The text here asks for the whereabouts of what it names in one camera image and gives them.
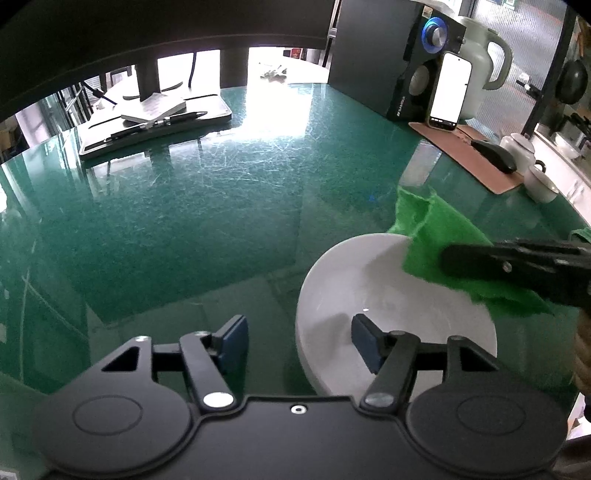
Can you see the brown cork mouse pad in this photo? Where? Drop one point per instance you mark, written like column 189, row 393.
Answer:
column 452, row 143

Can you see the black computer mouse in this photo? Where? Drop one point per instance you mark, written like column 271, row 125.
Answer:
column 494, row 156

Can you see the green cleaning cloth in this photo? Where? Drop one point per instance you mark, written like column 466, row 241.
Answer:
column 443, row 226

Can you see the white ceramic bowl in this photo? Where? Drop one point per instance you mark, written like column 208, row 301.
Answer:
column 351, row 286

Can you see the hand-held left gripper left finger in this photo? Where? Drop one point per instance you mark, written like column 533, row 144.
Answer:
column 233, row 344

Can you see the pale green thermos jug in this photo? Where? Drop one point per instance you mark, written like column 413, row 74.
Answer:
column 482, row 60

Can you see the small dark metal object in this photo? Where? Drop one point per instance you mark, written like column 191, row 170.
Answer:
column 272, row 71

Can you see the black computer monitor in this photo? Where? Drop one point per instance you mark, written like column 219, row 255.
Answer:
column 138, row 27

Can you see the black monitor stand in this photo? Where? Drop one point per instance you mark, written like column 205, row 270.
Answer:
column 147, row 81

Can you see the black upright post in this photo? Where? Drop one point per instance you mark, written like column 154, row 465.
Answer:
column 234, row 69

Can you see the open white notebook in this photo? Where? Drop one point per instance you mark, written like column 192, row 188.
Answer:
column 157, row 108

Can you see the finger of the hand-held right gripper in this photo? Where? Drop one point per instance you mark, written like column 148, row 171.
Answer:
column 485, row 265

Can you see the person's right hand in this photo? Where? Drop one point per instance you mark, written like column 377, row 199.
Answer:
column 584, row 350

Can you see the smartphone with lit screen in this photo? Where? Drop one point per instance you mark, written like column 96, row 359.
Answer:
column 450, row 90

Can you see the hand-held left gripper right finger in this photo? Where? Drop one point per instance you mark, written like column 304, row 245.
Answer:
column 367, row 341

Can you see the white ceramic teapot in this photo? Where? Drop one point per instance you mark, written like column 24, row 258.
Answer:
column 519, row 150

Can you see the dark round object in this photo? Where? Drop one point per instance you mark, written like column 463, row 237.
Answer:
column 572, row 81

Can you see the white ceramic cup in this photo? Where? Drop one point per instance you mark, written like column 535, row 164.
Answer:
column 542, row 182

